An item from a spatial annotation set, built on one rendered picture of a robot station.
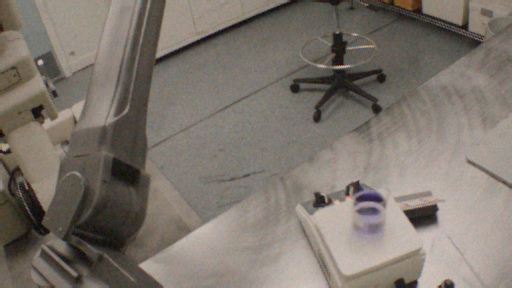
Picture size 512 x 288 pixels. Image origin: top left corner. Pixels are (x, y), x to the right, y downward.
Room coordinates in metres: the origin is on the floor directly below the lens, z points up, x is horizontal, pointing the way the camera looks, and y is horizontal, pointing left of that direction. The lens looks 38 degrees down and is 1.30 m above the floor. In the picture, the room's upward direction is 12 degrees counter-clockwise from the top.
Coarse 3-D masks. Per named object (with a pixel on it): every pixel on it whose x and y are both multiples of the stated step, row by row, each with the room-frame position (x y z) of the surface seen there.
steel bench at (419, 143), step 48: (480, 48) 0.90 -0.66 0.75; (432, 96) 0.73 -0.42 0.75; (480, 96) 0.69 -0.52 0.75; (336, 144) 0.63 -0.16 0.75; (384, 144) 0.60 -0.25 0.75; (432, 144) 0.57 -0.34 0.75; (288, 192) 0.53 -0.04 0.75; (432, 192) 0.46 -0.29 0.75; (480, 192) 0.43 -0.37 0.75; (192, 240) 0.47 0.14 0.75; (240, 240) 0.45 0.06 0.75; (288, 240) 0.43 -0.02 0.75; (480, 240) 0.33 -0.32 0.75
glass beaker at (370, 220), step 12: (360, 180) 0.38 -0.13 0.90; (372, 180) 0.38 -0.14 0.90; (384, 180) 0.37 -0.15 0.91; (348, 192) 0.36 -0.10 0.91; (384, 192) 0.36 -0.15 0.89; (360, 204) 0.34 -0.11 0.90; (372, 204) 0.33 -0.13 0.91; (384, 204) 0.33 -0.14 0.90; (360, 216) 0.34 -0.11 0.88; (372, 216) 0.33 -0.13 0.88; (384, 216) 0.34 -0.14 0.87; (360, 228) 0.34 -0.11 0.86; (372, 228) 0.33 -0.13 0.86; (384, 228) 0.34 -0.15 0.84
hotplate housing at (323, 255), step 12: (300, 216) 0.45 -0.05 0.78; (312, 216) 0.41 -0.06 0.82; (312, 228) 0.39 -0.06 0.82; (312, 240) 0.39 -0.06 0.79; (324, 252) 0.34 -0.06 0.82; (420, 252) 0.30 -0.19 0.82; (324, 264) 0.34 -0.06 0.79; (396, 264) 0.29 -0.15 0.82; (408, 264) 0.29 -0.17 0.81; (420, 264) 0.29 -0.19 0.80; (336, 276) 0.30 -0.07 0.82; (360, 276) 0.29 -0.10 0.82; (372, 276) 0.29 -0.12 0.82; (384, 276) 0.29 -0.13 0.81; (396, 276) 0.29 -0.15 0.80; (408, 276) 0.29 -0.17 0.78; (420, 276) 0.29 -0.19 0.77
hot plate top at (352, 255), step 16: (336, 208) 0.40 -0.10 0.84; (400, 208) 0.37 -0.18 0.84; (320, 224) 0.37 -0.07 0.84; (336, 224) 0.37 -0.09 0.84; (400, 224) 0.34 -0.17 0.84; (336, 240) 0.34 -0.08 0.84; (352, 240) 0.34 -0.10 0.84; (368, 240) 0.33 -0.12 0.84; (384, 240) 0.32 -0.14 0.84; (400, 240) 0.32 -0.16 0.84; (416, 240) 0.31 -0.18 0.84; (336, 256) 0.32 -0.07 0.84; (352, 256) 0.31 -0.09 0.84; (368, 256) 0.30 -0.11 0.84; (384, 256) 0.30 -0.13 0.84; (400, 256) 0.29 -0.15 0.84; (352, 272) 0.29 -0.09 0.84
